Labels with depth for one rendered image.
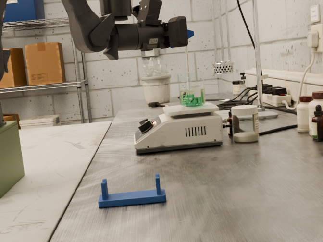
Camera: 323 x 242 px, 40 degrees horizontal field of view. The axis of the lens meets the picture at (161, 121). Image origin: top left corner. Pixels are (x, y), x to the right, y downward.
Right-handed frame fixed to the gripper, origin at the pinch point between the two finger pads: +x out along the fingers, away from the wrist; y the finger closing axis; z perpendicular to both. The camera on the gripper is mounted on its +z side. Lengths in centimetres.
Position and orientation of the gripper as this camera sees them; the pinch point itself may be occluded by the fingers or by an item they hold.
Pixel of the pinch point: (180, 34)
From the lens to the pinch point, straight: 102.7
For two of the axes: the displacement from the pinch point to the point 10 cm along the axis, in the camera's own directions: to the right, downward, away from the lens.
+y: -5.0, -0.8, 8.6
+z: -0.8, -9.9, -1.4
